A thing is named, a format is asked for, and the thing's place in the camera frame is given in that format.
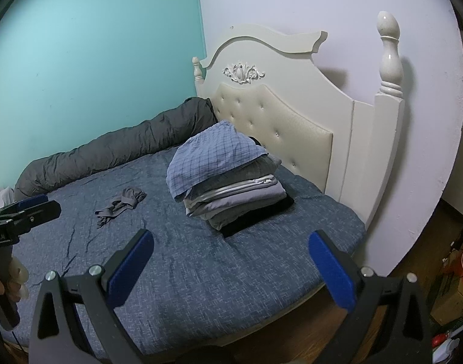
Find brown cardboard box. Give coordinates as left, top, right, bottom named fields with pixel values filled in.
left=430, top=273, right=463, bottom=327

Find white plastic item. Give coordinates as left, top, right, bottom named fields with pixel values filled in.
left=432, top=339, right=462, bottom=364

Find dark grey folded garment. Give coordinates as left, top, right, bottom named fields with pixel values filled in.
left=231, top=153, right=283, bottom=183

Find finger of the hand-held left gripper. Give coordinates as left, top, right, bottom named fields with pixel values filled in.
left=0, top=194, right=49, bottom=217
left=0, top=200, right=62, bottom=236

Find bed with blue sheet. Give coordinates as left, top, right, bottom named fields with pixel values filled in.
left=0, top=148, right=366, bottom=349

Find person's left hand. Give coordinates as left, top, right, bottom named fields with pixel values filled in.
left=0, top=256, right=30, bottom=304

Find white bed headboard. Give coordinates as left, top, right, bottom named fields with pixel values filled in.
left=192, top=11, right=406, bottom=228

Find blue plaid pajama pants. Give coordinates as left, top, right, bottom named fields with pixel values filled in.
left=167, top=120, right=269, bottom=202

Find stack of folded clothes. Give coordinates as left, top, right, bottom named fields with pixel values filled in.
left=184, top=182, right=287, bottom=232

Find rolled dark grey duvet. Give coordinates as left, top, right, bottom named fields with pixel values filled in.
left=14, top=96, right=219, bottom=201

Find small dark grey garment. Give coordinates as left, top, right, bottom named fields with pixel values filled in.
left=94, top=187, right=148, bottom=229

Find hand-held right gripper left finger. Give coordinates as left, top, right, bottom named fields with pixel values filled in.
left=29, top=228, right=155, bottom=364

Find white folded garment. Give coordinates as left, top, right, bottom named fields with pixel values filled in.
left=184, top=174, right=275, bottom=202

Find pale crumpled cloth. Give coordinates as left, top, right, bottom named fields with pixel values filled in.
left=0, top=187, right=16, bottom=213

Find black folded garment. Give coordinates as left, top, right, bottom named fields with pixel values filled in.
left=220, top=193, right=296, bottom=238

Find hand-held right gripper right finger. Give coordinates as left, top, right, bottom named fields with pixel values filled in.
left=308, top=229, right=433, bottom=364

